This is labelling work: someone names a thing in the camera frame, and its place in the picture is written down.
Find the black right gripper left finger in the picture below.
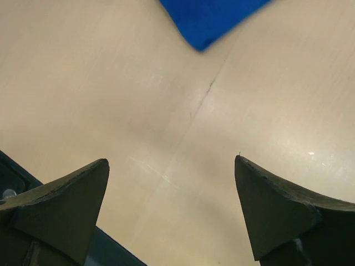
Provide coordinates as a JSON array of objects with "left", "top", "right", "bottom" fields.
[{"left": 1, "top": 158, "right": 109, "bottom": 265}]

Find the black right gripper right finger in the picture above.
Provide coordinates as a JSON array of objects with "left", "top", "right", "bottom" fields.
[{"left": 235, "top": 155, "right": 354, "bottom": 265}]

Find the blue towel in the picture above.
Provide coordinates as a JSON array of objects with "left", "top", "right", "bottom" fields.
[{"left": 160, "top": 0, "right": 270, "bottom": 52}]

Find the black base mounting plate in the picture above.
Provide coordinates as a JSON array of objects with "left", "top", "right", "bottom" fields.
[{"left": 1, "top": 154, "right": 142, "bottom": 265}]

